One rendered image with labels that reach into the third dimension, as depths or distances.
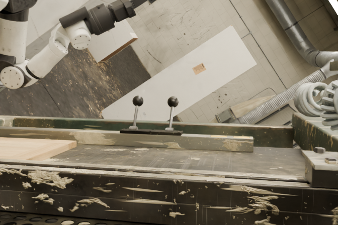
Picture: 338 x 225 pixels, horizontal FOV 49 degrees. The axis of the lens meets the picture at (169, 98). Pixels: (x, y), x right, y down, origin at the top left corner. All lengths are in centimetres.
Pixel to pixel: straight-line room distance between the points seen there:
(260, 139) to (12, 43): 91
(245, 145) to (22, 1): 82
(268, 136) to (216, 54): 339
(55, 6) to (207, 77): 213
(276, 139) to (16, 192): 98
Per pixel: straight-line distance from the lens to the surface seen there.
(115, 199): 58
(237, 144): 115
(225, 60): 473
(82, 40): 125
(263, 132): 139
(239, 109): 686
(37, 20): 363
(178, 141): 117
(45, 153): 104
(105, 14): 126
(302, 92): 74
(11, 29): 132
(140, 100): 124
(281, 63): 926
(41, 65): 132
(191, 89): 477
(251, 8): 920
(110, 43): 614
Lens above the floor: 175
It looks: 10 degrees down
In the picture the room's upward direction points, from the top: 57 degrees clockwise
